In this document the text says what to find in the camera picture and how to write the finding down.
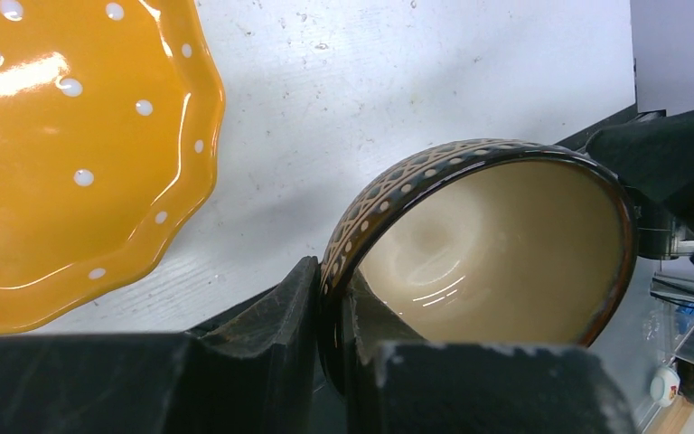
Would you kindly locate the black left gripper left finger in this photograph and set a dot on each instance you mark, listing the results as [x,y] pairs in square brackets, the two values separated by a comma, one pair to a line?
[252,374]

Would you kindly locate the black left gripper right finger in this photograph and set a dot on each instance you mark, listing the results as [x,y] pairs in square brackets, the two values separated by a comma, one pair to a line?
[398,382]

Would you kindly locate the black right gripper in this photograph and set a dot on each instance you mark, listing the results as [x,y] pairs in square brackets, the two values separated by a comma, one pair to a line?
[654,157]

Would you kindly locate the orange polka dot plate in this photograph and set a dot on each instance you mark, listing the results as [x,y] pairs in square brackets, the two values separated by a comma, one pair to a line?
[110,113]

